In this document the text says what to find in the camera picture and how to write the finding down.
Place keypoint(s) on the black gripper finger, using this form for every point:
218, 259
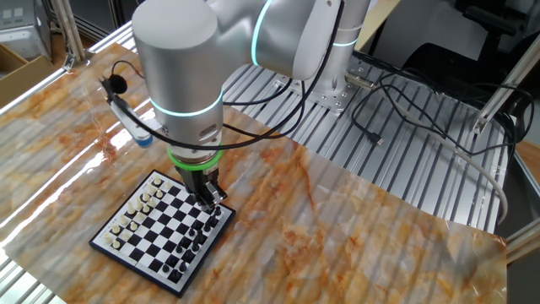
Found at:
217, 195
200, 203

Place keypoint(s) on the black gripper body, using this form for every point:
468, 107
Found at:
198, 181

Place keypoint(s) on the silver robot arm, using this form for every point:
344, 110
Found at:
181, 63

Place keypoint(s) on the black and white chessboard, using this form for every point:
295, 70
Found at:
160, 236

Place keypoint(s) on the black rook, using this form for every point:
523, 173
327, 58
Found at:
217, 210
174, 276

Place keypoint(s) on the black pawn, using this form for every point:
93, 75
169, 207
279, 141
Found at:
185, 242
179, 249
171, 259
198, 224
191, 232
165, 268

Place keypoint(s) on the black knight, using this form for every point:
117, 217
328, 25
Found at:
213, 219
182, 266

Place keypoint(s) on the black bishop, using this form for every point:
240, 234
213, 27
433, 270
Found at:
188, 255
206, 228

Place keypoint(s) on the white pawn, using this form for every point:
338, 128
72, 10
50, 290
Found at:
152, 201
116, 244
146, 208
166, 186
159, 193
133, 226
125, 235
139, 216

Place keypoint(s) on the black queen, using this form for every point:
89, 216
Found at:
200, 236

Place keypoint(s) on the white rook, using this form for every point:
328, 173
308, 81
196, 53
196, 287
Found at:
157, 181
107, 237

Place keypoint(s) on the black king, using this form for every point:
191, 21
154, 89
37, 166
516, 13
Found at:
195, 245

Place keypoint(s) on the white knight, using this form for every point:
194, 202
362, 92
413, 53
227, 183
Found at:
151, 188
115, 228

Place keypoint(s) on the white bishop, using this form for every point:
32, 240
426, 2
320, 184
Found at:
123, 219
145, 196

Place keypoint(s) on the white queen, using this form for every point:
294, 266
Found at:
138, 204

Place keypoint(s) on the white king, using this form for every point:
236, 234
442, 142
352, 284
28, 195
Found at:
131, 207

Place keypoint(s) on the orange marble pattern mat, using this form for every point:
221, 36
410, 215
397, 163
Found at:
337, 253

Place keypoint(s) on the slanted aluminium strut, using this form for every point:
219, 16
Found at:
69, 34
506, 82

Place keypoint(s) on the brown cardboard box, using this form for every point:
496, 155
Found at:
21, 80

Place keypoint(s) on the grey metal cabinet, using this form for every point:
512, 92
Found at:
23, 29

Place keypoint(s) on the light wooden board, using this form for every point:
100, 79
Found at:
377, 17

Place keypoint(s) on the black office chair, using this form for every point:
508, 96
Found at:
447, 67

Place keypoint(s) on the aluminium profile bar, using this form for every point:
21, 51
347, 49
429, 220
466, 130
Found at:
525, 242

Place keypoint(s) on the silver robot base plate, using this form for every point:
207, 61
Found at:
337, 101

